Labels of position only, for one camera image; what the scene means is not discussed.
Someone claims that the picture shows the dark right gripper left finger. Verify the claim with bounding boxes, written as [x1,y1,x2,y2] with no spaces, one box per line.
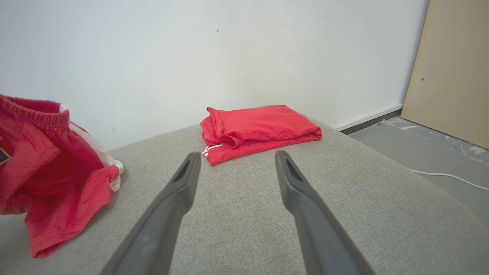
[100,152,202,275]

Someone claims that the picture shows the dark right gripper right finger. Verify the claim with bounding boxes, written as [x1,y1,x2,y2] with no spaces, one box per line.
[275,150,377,275]

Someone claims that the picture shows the red basketball jersey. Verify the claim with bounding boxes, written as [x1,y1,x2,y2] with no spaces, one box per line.
[200,105,323,166]

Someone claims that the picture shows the red shorts with white stripe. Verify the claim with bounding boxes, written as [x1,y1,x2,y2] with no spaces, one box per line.
[0,94,125,259]

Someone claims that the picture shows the beige wooden board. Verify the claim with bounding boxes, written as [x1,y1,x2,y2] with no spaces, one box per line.
[400,0,489,150]

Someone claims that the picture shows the white floor cable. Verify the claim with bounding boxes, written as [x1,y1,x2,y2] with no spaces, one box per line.
[406,167,489,191]

